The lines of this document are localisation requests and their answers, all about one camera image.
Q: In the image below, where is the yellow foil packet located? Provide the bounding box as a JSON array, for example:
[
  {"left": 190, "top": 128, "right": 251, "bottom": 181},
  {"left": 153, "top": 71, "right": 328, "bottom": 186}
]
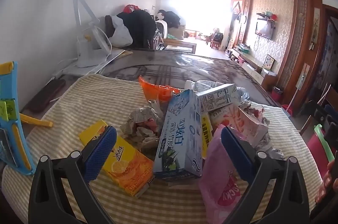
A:
[{"left": 202, "top": 112, "right": 213, "bottom": 159}]

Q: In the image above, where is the yellow plastic clip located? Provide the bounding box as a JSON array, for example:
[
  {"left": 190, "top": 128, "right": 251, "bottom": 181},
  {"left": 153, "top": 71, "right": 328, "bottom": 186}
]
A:
[{"left": 19, "top": 113, "right": 53, "bottom": 128}]

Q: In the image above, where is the blue yellow toy stand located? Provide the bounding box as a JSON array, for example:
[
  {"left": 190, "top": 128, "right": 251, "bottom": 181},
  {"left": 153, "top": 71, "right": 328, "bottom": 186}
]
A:
[{"left": 1, "top": 61, "right": 35, "bottom": 175}]

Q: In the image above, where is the wooden sofa with cushions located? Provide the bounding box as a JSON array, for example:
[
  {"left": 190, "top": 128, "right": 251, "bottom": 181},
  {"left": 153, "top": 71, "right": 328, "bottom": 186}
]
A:
[{"left": 155, "top": 20, "right": 196, "bottom": 54}]

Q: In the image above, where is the pink snack wrapper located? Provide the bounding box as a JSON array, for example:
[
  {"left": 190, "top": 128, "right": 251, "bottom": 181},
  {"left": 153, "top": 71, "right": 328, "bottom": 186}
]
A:
[{"left": 199, "top": 124, "right": 242, "bottom": 223}]

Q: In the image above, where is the white blue milk carton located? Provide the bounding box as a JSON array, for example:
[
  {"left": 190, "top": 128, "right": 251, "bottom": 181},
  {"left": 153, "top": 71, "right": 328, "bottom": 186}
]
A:
[{"left": 196, "top": 84, "right": 238, "bottom": 112}]

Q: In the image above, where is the pink strawberry snack box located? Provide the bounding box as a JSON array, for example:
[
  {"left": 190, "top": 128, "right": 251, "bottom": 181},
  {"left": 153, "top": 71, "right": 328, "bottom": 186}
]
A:
[{"left": 209, "top": 103, "right": 270, "bottom": 147}]

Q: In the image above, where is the red green trash bin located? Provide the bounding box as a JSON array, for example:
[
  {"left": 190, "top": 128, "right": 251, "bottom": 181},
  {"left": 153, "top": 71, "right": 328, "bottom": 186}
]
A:
[{"left": 307, "top": 124, "right": 335, "bottom": 173}]

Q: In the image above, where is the wooden dining chair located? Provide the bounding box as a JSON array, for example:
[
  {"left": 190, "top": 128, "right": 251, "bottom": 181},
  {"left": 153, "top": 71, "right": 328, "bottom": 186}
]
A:
[{"left": 299, "top": 83, "right": 337, "bottom": 135}]

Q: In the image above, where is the yellow lemon tea carton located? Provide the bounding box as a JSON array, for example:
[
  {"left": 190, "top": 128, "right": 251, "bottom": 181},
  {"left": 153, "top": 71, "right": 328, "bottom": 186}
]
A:
[{"left": 78, "top": 119, "right": 155, "bottom": 198}]

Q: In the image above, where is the orange snack bag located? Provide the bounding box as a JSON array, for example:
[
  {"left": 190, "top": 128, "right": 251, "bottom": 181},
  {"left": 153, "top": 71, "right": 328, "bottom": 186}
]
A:
[{"left": 138, "top": 76, "right": 180, "bottom": 102}]

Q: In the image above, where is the low tv cabinet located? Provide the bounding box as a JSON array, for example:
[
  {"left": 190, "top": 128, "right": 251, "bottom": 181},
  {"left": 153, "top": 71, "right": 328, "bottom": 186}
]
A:
[{"left": 230, "top": 49, "right": 277, "bottom": 92}]

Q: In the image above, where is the white plastic bag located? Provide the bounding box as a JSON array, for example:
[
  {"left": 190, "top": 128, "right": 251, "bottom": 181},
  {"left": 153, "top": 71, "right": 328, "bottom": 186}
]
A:
[{"left": 109, "top": 16, "right": 133, "bottom": 48}]

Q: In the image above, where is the crushed clear plastic bottle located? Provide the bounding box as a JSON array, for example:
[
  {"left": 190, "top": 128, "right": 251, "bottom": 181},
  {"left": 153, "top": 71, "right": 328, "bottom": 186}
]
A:
[{"left": 184, "top": 80, "right": 250, "bottom": 102}]

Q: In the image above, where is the grey newspaper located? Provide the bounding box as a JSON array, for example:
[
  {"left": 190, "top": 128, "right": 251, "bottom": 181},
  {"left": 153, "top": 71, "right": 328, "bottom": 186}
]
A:
[{"left": 255, "top": 133, "right": 285, "bottom": 160}]

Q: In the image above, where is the person right hand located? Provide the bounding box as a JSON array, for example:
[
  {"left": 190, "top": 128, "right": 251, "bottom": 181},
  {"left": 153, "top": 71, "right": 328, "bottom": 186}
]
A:
[{"left": 315, "top": 160, "right": 338, "bottom": 203}]

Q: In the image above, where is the wall mounted television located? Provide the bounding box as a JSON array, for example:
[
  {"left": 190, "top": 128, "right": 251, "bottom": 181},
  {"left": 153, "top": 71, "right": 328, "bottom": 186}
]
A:
[{"left": 255, "top": 19, "right": 275, "bottom": 40}]

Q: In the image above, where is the black glasses case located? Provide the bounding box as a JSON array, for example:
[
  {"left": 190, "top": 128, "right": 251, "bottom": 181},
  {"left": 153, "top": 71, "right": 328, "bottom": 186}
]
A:
[{"left": 27, "top": 79, "right": 66, "bottom": 113}]

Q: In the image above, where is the black clothes pile on chair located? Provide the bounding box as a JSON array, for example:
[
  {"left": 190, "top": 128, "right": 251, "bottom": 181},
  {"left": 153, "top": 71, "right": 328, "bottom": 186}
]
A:
[{"left": 117, "top": 9, "right": 157, "bottom": 49}]

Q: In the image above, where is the yellow striped table mat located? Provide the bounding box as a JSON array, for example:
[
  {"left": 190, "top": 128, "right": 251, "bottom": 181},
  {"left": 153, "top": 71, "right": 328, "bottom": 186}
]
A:
[{"left": 1, "top": 73, "right": 323, "bottom": 224}]

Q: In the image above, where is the brown paper ball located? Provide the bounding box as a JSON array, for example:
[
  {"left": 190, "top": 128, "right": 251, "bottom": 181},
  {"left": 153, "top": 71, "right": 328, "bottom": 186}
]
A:
[{"left": 119, "top": 106, "right": 164, "bottom": 155}]

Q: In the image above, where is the blue white toothpaste box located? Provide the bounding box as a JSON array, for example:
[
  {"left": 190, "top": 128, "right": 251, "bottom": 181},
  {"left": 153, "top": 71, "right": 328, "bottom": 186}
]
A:
[{"left": 152, "top": 90, "right": 202, "bottom": 182}]

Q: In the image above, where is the small red waste basket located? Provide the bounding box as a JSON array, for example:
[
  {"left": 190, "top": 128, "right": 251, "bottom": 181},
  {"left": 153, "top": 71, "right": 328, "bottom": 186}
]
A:
[{"left": 271, "top": 87, "right": 283, "bottom": 103}]

